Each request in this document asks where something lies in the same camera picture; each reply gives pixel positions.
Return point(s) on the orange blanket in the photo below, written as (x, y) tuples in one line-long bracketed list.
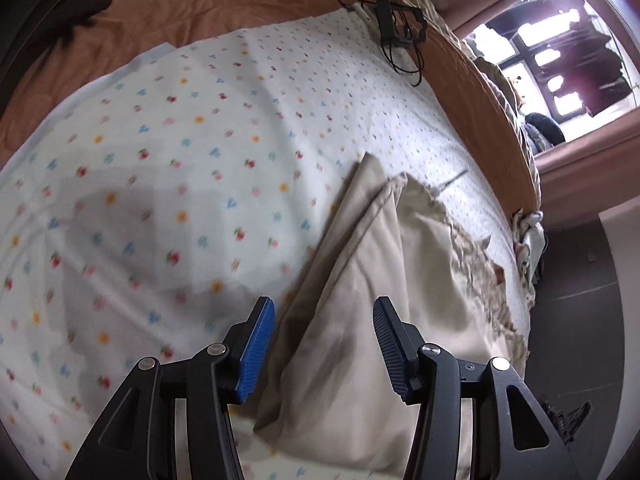
[(200, 5)]

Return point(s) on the window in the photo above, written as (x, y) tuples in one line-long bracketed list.
[(545, 55)]

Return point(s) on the cream jacket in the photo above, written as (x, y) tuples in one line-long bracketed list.
[(360, 260)]

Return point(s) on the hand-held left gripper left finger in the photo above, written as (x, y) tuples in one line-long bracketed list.
[(257, 355)]

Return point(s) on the dark bag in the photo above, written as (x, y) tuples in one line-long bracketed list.
[(545, 130)]

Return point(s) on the row of dark hanging clothes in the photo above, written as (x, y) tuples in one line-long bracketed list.
[(605, 70)]

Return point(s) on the grey wardrobe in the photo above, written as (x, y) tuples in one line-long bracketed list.
[(575, 310)]

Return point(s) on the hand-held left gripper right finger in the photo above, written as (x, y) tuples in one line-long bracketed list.
[(390, 350)]

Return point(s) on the black cloth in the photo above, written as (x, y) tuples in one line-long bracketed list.
[(80, 10)]

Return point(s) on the bed with dotted sheet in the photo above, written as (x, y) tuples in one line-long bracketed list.
[(175, 185)]

